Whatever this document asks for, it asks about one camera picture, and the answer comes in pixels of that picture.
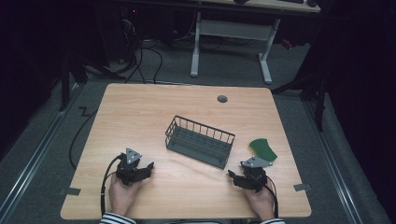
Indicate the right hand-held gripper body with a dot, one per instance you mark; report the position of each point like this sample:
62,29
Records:
256,175

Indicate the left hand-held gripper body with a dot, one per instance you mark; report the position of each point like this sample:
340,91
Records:
128,170

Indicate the person's left hand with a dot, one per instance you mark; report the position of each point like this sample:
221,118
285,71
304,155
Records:
122,194

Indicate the person's right hand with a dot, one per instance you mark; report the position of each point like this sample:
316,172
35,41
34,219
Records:
260,202

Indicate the green curved sponge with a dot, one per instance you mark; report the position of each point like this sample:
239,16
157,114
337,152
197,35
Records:
262,149

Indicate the grey tape strip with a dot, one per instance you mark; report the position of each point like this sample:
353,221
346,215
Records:
71,191
302,187

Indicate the black metal stand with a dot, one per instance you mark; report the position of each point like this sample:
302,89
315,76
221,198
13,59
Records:
319,102
64,84

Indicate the dark computer tower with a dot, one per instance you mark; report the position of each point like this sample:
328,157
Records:
128,31

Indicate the white-legged wooden desk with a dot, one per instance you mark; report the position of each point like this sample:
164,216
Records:
236,29

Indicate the metal floor rail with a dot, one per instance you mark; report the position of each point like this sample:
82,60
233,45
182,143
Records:
37,149
333,161

